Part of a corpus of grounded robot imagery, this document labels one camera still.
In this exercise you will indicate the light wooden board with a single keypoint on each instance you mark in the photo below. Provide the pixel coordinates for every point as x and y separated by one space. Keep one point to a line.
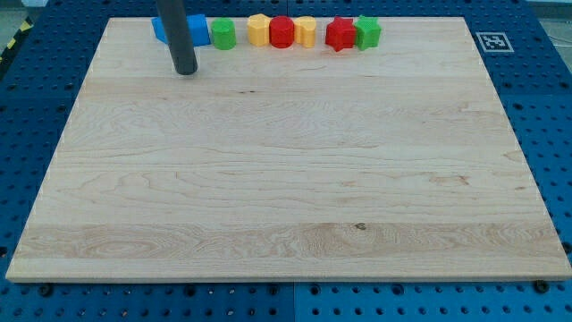
391 164

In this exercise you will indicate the black bolt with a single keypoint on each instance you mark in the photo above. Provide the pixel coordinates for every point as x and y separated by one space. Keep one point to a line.
541 286
45 290

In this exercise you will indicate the white fiducial marker tag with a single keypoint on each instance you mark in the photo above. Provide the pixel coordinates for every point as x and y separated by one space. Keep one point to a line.
494 42

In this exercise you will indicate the red cylinder block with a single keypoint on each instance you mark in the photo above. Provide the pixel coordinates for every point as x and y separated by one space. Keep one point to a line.
281 31

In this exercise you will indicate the grey cylindrical robot arm rod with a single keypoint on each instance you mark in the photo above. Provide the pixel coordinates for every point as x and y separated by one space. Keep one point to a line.
177 33

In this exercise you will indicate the black bolt front right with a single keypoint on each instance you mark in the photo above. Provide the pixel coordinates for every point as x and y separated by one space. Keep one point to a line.
541 286

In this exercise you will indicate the blue block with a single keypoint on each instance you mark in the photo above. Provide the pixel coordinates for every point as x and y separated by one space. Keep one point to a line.
197 26

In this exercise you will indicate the yellow hexagon block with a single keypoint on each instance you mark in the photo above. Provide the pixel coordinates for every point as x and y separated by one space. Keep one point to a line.
258 30

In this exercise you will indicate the red star block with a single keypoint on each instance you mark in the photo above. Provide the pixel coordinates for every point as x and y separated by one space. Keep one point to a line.
340 33

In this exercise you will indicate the black bolt front left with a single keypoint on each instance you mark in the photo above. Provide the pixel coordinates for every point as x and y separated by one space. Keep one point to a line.
45 290

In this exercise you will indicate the yellow heart block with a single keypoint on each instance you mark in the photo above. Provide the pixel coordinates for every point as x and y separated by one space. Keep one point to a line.
305 31

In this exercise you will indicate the green star block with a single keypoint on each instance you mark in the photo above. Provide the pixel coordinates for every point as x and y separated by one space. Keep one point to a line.
368 32

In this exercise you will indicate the green cylinder block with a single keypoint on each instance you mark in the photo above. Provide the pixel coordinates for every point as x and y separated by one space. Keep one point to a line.
224 33

